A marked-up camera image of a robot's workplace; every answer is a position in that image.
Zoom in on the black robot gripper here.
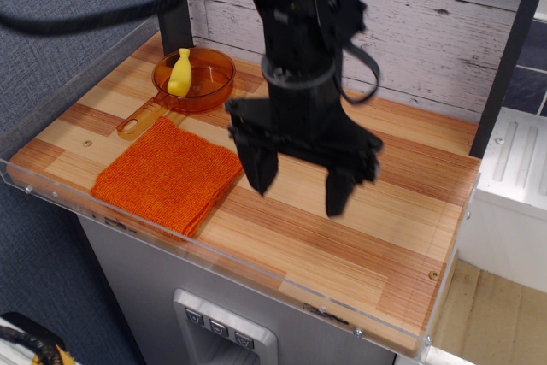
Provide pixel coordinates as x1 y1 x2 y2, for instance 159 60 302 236
226 58 383 217

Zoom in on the yellow toy squash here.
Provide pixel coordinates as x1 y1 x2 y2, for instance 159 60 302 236
168 48 192 97

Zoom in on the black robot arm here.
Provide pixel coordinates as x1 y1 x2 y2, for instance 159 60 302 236
225 0 383 217

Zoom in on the orange transparent toy pan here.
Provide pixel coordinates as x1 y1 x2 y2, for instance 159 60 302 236
116 48 236 141

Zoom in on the yellow object bottom left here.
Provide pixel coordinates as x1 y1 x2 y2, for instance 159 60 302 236
31 350 77 365

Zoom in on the orange knitted cloth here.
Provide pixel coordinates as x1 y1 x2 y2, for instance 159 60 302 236
91 117 243 237

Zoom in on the silver dispenser panel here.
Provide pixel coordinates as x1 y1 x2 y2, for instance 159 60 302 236
173 289 279 364

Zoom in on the grey toy fridge cabinet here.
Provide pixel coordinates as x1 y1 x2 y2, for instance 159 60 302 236
80 217 396 364

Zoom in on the white toy sink unit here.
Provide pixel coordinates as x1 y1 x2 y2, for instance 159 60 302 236
456 108 546 291

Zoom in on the clear acrylic table guard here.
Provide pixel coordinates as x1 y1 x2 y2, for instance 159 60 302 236
1 19 479 359

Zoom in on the dark vertical post right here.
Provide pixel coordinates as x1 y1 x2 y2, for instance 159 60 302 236
469 0 540 159

